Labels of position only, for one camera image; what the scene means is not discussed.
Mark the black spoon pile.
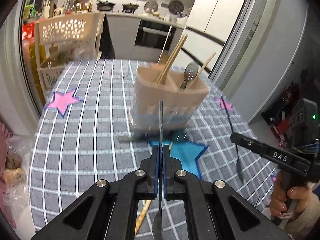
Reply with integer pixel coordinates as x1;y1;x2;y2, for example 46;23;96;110
152;100;163;240

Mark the black spoon handle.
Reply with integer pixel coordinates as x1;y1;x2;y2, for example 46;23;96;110
180;62;199;90

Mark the checkered star tablecloth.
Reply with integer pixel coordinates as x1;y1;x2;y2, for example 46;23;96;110
29;60;276;230

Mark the white refrigerator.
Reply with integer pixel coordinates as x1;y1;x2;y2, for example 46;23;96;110
174;0;245;72

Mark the beige plastic utensil holder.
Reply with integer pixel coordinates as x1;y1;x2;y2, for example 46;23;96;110
129;66;210;133

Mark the small cardboard box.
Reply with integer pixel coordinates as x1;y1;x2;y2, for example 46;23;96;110
160;54;170;64

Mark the person right hand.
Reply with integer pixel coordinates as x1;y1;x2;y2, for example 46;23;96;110
269;171;312;218

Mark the beige flower-hole storage cart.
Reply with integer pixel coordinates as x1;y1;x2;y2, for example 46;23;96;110
34;12;105;95

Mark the black wok on stove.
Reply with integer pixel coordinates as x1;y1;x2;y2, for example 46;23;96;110
96;0;116;12

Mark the black garment on cart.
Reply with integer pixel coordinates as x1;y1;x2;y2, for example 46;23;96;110
100;15;116;60

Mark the black built-in oven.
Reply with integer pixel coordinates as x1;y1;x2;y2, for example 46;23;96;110
135;20;176;50

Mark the pink plastic stool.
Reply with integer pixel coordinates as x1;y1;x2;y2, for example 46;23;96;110
0;122;17;230

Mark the black pot on stove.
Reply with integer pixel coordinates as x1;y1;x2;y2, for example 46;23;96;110
122;3;139;14

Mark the long wooden chopstick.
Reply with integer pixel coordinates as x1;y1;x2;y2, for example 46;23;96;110
186;52;216;89

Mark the plastic bag of vegetables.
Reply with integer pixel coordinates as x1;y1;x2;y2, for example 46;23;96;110
3;135;33;220

